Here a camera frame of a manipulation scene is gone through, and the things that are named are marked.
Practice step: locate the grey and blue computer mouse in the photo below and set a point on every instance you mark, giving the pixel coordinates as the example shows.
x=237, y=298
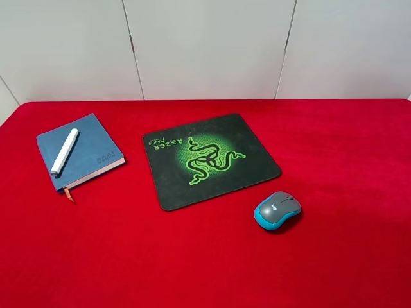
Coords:
x=272, y=212

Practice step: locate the white pen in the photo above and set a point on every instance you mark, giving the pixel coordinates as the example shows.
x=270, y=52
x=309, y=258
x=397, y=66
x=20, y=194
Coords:
x=64, y=152

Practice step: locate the black green mouse pad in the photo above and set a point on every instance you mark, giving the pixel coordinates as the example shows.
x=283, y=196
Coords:
x=196, y=162

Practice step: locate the blue notebook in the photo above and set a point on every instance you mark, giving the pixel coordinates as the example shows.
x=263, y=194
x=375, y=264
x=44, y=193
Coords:
x=93, y=152

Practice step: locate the red velvet table cloth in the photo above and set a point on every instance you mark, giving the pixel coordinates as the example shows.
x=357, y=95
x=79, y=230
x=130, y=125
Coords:
x=347, y=162

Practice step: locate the orange bookmark ribbon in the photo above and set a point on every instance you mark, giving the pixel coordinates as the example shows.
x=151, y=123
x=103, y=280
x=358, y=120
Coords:
x=68, y=195

